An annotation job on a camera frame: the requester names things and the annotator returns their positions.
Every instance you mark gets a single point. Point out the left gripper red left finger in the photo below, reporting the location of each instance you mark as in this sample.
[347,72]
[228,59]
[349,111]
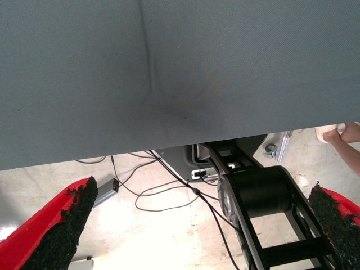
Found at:
[42,239]

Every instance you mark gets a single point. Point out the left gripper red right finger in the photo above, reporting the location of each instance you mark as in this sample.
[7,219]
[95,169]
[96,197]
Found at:
[343,225]

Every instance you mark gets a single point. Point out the white box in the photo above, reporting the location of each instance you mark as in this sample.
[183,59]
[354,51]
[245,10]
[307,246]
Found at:
[81,264]

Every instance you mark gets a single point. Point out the grey power adapter box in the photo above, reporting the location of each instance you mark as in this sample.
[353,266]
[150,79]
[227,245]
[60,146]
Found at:
[105,192]

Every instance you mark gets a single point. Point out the grey caster wheel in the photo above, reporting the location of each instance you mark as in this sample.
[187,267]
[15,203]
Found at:
[271,149]

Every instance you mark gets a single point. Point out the white connector panel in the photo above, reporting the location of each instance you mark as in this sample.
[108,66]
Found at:
[194,175]

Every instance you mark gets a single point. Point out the grey base housing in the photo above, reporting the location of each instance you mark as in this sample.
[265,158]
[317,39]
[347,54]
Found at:
[180,160]

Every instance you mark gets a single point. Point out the dark grey table cloth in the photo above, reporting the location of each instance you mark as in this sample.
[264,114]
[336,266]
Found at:
[84,70]

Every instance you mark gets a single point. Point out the black metal frame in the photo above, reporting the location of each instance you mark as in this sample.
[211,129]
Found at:
[258,191]

